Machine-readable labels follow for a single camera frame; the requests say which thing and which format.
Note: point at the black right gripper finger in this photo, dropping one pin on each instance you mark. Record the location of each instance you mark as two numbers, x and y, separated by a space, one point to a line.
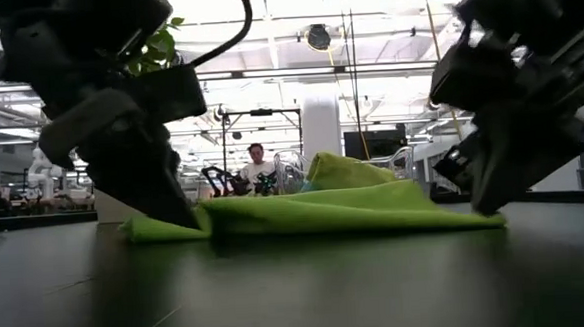
460 167
517 161

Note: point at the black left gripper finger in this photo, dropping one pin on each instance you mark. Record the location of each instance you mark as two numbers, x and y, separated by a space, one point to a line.
142 176

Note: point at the lime yellow microfiber towel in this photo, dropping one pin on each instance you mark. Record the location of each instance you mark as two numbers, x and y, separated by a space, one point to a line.
342 171

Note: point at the green microfiber towel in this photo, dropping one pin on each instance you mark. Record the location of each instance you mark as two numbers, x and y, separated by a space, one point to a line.
324 212

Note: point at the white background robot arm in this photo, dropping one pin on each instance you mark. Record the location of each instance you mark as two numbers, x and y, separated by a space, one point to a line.
39 172

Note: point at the black background robot arm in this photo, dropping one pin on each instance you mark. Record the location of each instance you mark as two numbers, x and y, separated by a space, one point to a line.
265 182
223 182

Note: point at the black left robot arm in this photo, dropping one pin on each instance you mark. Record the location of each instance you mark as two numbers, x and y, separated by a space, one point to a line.
64 20

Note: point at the white plant pot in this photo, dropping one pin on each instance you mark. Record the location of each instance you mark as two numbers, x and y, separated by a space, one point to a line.
111 210

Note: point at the clear plastic bin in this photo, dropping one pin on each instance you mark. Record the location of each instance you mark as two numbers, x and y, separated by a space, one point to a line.
402 160

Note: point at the black monitor screen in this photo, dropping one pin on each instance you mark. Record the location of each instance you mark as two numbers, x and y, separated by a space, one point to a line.
376 141

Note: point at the person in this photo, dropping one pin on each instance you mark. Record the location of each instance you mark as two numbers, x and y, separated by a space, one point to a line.
257 160

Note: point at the cluttered background workbench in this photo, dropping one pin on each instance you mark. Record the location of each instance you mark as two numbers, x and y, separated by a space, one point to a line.
9 203

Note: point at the white round column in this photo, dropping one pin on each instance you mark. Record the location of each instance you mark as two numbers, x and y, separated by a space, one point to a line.
320 127

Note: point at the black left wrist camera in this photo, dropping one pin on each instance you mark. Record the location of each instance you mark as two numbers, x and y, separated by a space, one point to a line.
173 92

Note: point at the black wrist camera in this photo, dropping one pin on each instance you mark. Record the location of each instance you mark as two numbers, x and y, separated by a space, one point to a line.
467 74
173 92

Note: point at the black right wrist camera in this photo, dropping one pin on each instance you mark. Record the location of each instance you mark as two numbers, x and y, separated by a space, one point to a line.
467 74

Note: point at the black metal frame stand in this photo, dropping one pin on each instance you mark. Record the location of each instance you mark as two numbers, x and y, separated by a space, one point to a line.
262 112

